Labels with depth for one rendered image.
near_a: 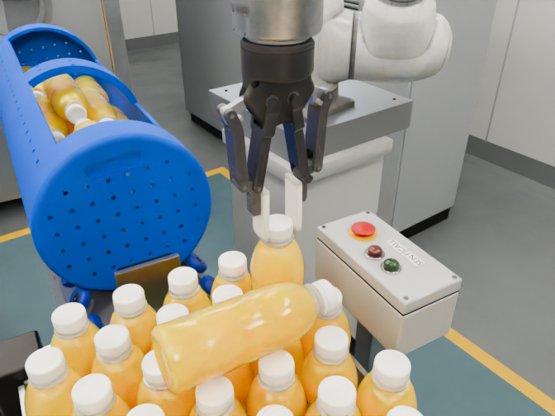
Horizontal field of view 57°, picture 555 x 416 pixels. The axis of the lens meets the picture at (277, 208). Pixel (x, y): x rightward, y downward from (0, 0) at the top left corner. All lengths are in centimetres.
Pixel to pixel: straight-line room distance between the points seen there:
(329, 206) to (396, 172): 115
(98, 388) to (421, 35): 92
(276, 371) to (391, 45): 80
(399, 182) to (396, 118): 111
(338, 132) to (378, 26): 25
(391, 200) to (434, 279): 179
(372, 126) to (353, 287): 64
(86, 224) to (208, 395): 38
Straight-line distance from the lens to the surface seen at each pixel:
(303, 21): 50
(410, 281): 69
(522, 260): 279
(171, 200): 85
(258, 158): 56
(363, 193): 136
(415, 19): 115
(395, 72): 121
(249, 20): 50
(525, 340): 234
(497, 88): 353
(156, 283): 83
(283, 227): 62
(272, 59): 50
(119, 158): 80
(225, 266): 70
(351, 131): 126
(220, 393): 55
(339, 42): 119
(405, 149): 238
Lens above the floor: 153
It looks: 32 degrees down
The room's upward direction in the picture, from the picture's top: straight up
